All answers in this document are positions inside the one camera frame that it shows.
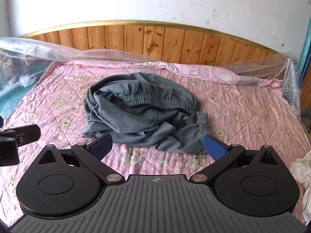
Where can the wooden headboard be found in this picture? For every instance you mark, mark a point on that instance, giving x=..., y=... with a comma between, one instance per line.
x=170, y=41

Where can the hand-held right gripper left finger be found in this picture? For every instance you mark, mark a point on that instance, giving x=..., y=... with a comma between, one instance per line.
x=100, y=146

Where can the grey pants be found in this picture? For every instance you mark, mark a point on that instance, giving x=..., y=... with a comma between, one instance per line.
x=136, y=121

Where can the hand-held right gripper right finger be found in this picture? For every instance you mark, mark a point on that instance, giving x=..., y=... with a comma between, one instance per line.
x=215, y=149

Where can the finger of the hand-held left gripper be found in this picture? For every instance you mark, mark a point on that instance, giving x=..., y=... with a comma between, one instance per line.
x=8, y=151
x=29, y=133

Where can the crumpled clear plastic bag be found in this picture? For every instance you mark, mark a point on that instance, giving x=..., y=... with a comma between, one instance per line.
x=28, y=81

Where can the teal blue pole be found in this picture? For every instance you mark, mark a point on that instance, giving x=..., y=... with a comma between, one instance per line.
x=305, y=53

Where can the clear bubble wrap sheet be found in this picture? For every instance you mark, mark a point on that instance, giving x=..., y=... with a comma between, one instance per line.
x=24, y=49

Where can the cardboard box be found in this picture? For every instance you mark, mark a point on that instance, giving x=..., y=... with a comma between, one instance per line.
x=8, y=65

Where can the pink bear print blanket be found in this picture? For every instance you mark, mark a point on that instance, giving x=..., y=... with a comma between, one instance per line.
x=60, y=97

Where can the white crumpled cloth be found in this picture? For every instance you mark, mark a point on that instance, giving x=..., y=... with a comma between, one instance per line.
x=301, y=167

